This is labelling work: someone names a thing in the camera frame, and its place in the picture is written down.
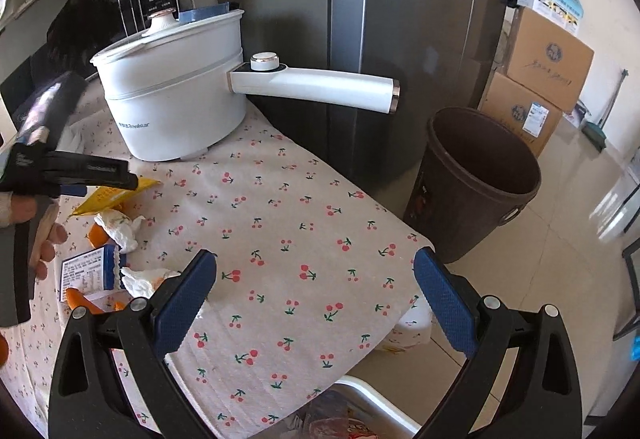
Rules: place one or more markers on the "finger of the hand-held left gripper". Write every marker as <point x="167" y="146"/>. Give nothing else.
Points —
<point x="90" y="161"/>
<point x="100" y="183"/>

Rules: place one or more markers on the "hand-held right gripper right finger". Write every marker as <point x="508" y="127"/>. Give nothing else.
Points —
<point x="447" y="306"/>

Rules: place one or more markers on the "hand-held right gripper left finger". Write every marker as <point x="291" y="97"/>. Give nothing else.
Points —
<point x="182" y="301"/>

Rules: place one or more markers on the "yellow snack packet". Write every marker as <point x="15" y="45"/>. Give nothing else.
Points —
<point x="107" y="200"/>

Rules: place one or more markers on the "white tissue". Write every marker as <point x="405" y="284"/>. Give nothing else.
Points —
<point x="145" y="280"/>

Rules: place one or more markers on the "floral tissue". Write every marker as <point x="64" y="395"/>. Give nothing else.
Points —
<point x="117" y="228"/>

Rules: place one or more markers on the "blue milk carton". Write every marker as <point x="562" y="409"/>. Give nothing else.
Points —
<point x="90" y="269"/>

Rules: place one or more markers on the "white plastic bin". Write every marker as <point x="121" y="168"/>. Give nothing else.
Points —
<point x="370" y="394"/>

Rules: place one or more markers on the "person's left hand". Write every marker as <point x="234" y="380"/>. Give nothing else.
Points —
<point x="50" y="246"/>

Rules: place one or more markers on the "floral plastic table cover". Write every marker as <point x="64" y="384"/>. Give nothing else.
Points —
<point x="412" y="325"/>

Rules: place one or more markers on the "white electric cooking pot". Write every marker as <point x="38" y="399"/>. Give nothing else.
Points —
<point x="175" y="104"/>

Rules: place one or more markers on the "brown plastic bin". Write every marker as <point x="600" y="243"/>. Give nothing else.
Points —
<point x="465" y="199"/>

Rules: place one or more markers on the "cherry print tablecloth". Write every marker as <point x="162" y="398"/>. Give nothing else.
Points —
<point x="300" y="219"/>

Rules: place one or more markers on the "blue booklet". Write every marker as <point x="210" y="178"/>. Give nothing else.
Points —
<point x="205" y="12"/>

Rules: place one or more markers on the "cardboard box with white label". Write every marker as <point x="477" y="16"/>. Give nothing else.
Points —
<point x="510" y="109"/>

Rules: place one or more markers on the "green broom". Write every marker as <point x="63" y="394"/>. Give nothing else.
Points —
<point x="595" y="131"/>

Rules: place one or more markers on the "large cardboard box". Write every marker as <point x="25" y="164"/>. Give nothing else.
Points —
<point x="545" y="59"/>

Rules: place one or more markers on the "grey refrigerator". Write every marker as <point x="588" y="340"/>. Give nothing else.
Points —
<point x="375" y="19"/>

